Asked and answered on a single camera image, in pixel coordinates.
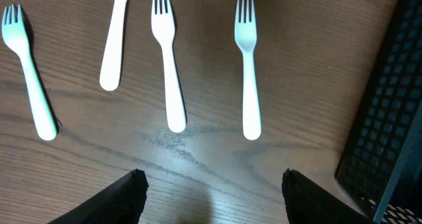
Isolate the dark green plastic basket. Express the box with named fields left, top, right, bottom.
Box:
left=335, top=0, right=421, bottom=223

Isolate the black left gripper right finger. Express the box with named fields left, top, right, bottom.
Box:
left=282, top=169, right=373, bottom=224

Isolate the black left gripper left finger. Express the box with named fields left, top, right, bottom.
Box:
left=50, top=169, right=148, bottom=224

